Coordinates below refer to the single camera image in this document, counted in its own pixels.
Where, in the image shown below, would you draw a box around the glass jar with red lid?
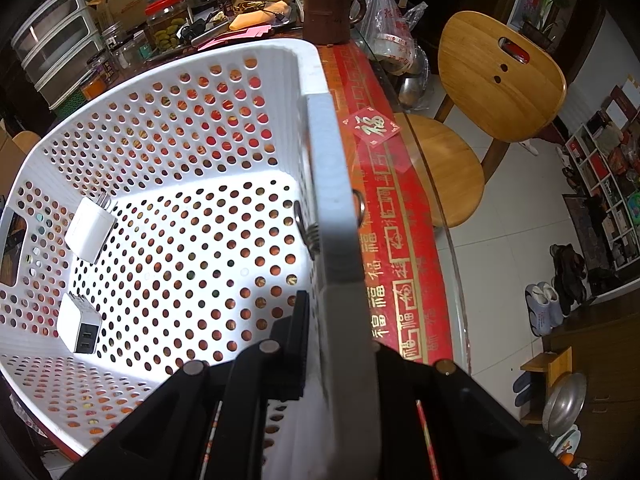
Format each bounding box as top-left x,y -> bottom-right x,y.
145,0 -> 193,51

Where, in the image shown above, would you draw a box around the small clear glass jar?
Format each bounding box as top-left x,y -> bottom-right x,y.
107,30 -> 151,68

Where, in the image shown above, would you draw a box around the pink paper sheets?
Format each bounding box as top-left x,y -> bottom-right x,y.
197,25 -> 276,51

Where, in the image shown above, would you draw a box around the orange folded cloth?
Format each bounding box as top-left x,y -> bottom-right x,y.
227,0 -> 293,31

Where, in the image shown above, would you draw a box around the pair of black shoes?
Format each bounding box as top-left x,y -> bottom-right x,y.
549,242 -> 588,316

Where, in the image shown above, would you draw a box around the dark doormat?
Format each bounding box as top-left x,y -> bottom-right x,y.
562,192 -> 613,273

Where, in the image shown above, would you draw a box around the potted plant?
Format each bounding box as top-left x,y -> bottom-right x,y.
520,0 -> 581,51

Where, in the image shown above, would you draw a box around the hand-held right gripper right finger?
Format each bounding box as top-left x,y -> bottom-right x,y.
370,342 -> 576,480

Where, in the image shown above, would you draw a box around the clear plastic bag red print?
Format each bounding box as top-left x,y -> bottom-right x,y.
357,0 -> 431,111

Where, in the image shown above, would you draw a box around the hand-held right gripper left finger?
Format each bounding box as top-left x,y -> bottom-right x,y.
60,289 -> 310,480

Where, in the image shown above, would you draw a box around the dark wooden cabinet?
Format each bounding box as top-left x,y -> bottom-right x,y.
542,300 -> 640,461

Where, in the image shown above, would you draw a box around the white wall charger with prongs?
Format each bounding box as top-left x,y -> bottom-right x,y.
64,191 -> 117,265

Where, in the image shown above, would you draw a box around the white perforated plastic basket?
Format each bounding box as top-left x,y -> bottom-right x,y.
0,37 -> 333,480

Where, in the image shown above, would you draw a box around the red paper sticker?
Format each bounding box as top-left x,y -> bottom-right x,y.
342,108 -> 402,149

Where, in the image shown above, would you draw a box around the white charger with ports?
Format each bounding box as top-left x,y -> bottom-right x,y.
56,292 -> 101,356

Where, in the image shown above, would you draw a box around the stacked plastic drawer unit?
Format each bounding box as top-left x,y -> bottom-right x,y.
10,0 -> 116,116

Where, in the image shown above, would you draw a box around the grey blue slipper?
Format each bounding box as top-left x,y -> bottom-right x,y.
524,284 -> 551,337
539,281 -> 565,328

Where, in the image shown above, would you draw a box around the small jar with orange contents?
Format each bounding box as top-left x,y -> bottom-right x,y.
80,77 -> 108,101

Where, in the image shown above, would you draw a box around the white cubby shelf with boxes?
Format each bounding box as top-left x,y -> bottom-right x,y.
565,75 -> 640,273

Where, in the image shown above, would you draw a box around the wooden chair with slotted back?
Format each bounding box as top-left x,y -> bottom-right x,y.
395,10 -> 568,231

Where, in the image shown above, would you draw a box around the plate with orange fruit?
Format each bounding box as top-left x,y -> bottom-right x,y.
547,425 -> 583,466

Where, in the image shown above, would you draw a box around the brown ceramic mug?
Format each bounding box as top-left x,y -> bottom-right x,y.
300,0 -> 367,45

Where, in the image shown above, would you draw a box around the round metal lid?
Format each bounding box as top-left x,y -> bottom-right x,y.
541,372 -> 588,436

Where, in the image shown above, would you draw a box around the small wooden stool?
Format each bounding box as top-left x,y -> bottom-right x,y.
520,346 -> 573,396

